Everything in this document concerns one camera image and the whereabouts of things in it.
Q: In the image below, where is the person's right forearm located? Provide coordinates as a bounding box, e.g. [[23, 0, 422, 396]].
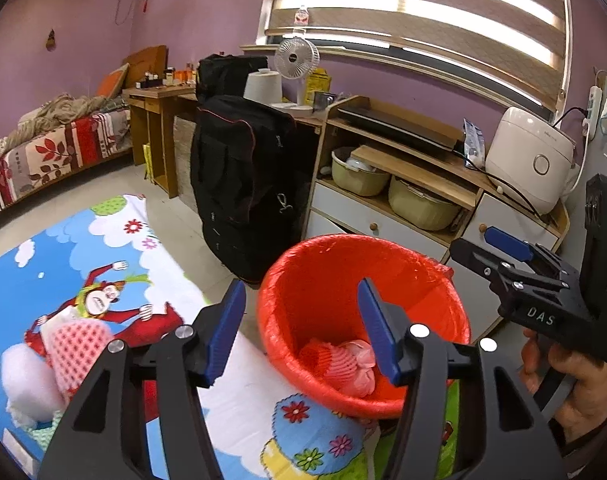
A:
[[553, 400, 607, 480]]

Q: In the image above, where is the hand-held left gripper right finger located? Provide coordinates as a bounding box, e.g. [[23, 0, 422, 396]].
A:
[[357, 277, 567, 480]]

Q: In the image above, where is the wooden headboard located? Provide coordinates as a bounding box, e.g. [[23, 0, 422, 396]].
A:
[[127, 45, 169, 90]]

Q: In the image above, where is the small white cardboard box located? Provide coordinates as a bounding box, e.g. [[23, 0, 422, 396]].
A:
[[2, 434, 40, 467]]

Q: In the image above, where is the blue cartoon printed tablecloth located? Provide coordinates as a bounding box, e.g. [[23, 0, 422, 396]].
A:
[[0, 194, 464, 480]]

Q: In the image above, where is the yellow carton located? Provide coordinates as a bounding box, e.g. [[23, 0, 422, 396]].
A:
[[305, 67, 329, 106]]

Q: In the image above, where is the beige lidded pot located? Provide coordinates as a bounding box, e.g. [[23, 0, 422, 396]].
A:
[[387, 175, 464, 232], [331, 146, 391, 197]]

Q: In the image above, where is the white foam block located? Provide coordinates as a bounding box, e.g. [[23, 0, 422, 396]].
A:
[[0, 344, 66, 428]]

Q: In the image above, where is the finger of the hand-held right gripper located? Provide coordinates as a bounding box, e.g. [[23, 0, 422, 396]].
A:
[[449, 237, 534, 311], [485, 226, 571, 288]]

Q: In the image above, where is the wooden desk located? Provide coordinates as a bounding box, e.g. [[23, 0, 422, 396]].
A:
[[122, 85, 204, 200]]

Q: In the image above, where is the black flat electric griddle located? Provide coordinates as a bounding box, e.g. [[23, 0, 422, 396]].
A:
[[337, 101, 467, 152]]

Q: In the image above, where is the bed with red floral cover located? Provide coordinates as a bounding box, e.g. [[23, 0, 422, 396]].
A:
[[0, 110, 134, 221]]

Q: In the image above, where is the black duffel bag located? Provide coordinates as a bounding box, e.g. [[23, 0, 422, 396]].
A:
[[196, 53, 269, 106]]

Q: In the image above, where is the white power strip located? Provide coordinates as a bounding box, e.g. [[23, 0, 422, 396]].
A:
[[585, 85, 603, 141]]

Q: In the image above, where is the beige woven panel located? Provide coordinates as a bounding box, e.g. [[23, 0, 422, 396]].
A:
[[173, 114, 200, 201]]

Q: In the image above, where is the beige crumpled blanket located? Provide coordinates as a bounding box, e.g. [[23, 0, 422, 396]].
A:
[[3, 92, 109, 151]]

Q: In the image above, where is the white cylindrical container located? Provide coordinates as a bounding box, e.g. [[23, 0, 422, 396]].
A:
[[243, 70, 284, 106]]

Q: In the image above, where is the orange pillow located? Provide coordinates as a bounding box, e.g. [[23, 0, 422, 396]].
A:
[[97, 62, 130, 98]]

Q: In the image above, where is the blue and white plastic packet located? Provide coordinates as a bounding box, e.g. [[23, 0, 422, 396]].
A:
[[461, 118, 487, 170]]

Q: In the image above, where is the wooden board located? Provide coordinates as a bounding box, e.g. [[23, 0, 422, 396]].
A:
[[351, 144, 484, 208]]

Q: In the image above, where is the striped window blind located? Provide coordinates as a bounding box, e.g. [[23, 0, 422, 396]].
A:
[[256, 0, 571, 116]]

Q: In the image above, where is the row of small bottles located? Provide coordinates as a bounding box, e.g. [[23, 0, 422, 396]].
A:
[[136, 62, 199, 88]]

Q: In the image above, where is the large black bag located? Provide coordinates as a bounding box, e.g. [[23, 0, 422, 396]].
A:
[[189, 94, 317, 286]]

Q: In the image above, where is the white rice cooker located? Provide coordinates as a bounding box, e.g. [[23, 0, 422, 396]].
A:
[[485, 106, 575, 216]]

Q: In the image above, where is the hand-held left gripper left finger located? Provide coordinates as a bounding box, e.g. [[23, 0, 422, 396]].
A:
[[37, 279, 247, 480]]

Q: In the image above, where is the pink foam fruit net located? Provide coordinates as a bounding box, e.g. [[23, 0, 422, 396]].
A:
[[46, 319, 115, 397], [328, 339, 379, 397]]

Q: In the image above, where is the person's right hand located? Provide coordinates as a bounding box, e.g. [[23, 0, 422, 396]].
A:
[[521, 329, 607, 448]]

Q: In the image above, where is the small dark box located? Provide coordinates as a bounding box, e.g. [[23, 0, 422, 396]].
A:
[[312, 91, 340, 112]]

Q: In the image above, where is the wooden cabinet with white drawers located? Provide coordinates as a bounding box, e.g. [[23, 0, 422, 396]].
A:
[[303, 94, 571, 331]]

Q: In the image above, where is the red lined plastic bin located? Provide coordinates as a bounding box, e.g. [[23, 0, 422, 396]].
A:
[[256, 233, 471, 420]]

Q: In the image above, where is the white desk fan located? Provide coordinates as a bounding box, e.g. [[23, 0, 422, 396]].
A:
[[270, 37, 320, 117]]

